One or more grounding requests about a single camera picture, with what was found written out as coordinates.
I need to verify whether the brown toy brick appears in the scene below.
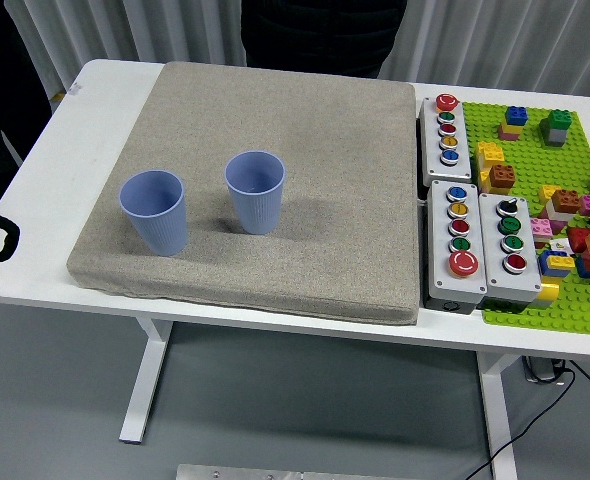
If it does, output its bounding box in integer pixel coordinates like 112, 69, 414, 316
487, 163, 516, 194

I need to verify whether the white pleated curtain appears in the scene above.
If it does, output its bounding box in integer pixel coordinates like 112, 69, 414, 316
4, 0, 590, 96

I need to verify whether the yellow white brick stack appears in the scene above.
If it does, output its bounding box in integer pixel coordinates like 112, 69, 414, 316
529, 279, 560, 309

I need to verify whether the grey-brown mat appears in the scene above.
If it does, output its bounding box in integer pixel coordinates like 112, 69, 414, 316
67, 61, 421, 327

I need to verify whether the white table leg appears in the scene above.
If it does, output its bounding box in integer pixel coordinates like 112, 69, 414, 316
476, 351, 525, 480
118, 317, 174, 445

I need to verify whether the red toy brick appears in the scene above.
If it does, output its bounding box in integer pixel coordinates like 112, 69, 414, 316
566, 226, 590, 254

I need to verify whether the grey five-button box, small stop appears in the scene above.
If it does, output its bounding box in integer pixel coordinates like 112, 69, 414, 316
417, 94, 473, 184

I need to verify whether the person in dark clothes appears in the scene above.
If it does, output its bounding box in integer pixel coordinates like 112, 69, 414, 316
0, 0, 54, 209

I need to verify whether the green grey brick stack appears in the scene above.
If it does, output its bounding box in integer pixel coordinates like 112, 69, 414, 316
538, 108, 572, 147

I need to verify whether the blue ribbed cup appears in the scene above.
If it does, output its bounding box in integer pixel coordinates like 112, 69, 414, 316
224, 150, 286, 236
118, 169, 188, 258

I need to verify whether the grey selector switch button box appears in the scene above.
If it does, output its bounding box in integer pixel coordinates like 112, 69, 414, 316
476, 192, 543, 310

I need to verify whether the blue yellow pink brick stack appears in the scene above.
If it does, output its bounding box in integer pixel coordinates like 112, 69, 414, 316
497, 105, 529, 141

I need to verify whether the pink toy brick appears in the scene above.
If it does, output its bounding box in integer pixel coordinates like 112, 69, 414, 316
528, 217, 554, 240

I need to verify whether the green brick baseplate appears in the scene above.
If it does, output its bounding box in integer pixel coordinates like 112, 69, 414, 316
459, 101, 590, 337

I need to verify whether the brown white brick stack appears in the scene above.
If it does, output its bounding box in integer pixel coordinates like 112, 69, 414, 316
548, 188, 582, 221

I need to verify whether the grey five-button box, large stop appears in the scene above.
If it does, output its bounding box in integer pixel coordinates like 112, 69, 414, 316
424, 180, 487, 314

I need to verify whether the grey power box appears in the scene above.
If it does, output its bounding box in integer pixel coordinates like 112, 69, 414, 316
522, 355, 569, 386

